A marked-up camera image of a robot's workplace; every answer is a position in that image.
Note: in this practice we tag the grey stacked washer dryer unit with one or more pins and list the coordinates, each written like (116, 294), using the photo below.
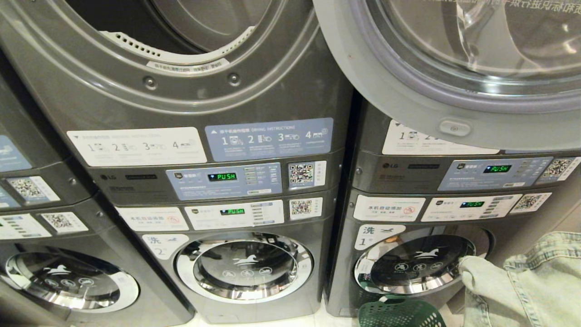
(435, 163)
(41, 190)
(213, 109)

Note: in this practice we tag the green plastic laundry basket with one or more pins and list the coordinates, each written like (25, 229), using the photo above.
(399, 313)

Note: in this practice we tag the open round dryer door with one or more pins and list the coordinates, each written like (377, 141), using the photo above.
(454, 68)

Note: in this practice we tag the round chrome washer door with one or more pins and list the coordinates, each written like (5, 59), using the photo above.
(68, 281)
(411, 265)
(245, 267)

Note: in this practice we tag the light green denim garment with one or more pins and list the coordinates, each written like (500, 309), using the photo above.
(531, 286)

